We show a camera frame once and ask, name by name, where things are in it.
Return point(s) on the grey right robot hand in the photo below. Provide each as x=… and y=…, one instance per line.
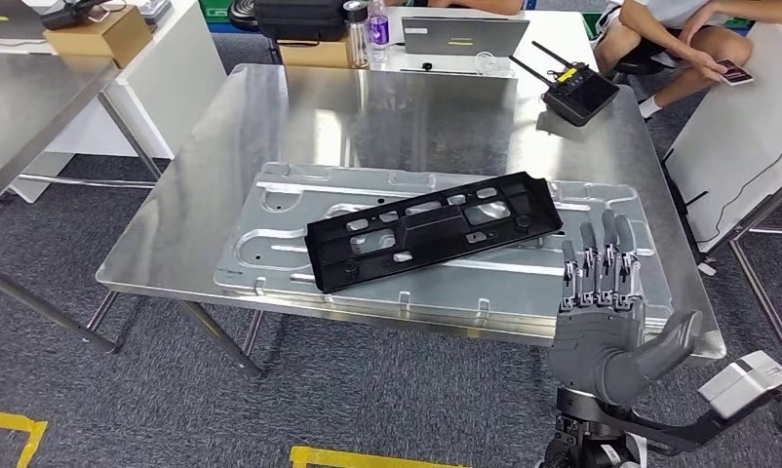
x=598, y=355

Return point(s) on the black plastic plate part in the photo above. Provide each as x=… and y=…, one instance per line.
x=430, y=239

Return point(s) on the pink smartphone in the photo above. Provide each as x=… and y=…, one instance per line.
x=735, y=73

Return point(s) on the steel workbench table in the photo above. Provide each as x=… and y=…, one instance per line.
x=236, y=129

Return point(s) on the stamped sheet metal panel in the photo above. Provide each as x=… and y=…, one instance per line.
x=494, y=284

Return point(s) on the small white floor object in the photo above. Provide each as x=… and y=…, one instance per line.
x=706, y=269

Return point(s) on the black remote controller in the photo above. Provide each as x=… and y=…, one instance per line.
x=68, y=13
x=581, y=97

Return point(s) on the yellow floor tape marking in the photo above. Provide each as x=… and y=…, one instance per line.
x=339, y=457
x=3, y=420

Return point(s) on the black stool seat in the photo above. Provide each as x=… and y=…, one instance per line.
x=640, y=66

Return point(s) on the person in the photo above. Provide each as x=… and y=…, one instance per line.
x=481, y=5
x=688, y=39

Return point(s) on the grey laptop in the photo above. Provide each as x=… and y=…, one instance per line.
x=462, y=37
x=6, y=19

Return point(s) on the purple label water bottle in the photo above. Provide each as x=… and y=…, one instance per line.
x=378, y=32

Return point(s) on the clear glass bottle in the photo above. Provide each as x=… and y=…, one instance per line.
x=356, y=35

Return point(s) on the cardboard box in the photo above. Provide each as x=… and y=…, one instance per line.
x=100, y=39
x=313, y=55

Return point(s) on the black carrying case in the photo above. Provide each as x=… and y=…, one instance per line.
x=300, y=19

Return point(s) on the black round disc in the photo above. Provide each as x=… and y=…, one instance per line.
x=242, y=14

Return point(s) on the green plastic crate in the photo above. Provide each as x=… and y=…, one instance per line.
x=213, y=10

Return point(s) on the clear plastic box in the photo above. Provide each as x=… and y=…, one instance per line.
x=153, y=11

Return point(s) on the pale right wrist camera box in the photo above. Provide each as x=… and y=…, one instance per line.
x=740, y=387

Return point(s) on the steel frame table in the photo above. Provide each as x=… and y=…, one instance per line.
x=769, y=201
x=29, y=116

